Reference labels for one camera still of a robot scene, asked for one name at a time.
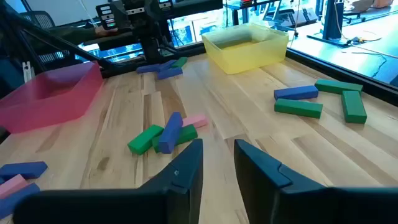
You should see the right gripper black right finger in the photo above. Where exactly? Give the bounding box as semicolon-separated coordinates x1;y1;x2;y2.
234;139;398;224

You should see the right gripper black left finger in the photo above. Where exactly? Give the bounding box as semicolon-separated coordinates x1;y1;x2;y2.
12;138;205;224

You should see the green wooden block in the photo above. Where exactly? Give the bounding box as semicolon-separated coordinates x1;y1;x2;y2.
340;90;368;124
151;124;199;154
171;56;188;70
314;78;364;95
274;98;324;119
127;124;165;156

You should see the pink wooden block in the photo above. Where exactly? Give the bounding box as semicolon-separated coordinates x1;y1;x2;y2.
182;113;209;129
0;174;29;200

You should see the yellow translucent plastic bin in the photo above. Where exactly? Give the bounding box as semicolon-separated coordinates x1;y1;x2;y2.
201;22;290;75

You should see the pink translucent plastic bin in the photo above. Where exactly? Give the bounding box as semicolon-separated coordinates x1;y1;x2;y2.
0;61;104;134

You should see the black floor stand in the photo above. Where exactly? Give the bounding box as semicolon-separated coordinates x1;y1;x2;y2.
306;0;354;48

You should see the person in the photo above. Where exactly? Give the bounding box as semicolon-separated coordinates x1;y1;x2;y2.
46;26;119;45

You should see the black control box with lights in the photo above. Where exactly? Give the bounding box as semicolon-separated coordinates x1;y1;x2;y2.
95;2;118;31

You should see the floor cable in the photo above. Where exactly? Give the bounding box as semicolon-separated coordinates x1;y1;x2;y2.
340;35;398;78

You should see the silver metal bracket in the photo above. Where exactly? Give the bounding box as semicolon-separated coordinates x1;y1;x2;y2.
21;60;35;83

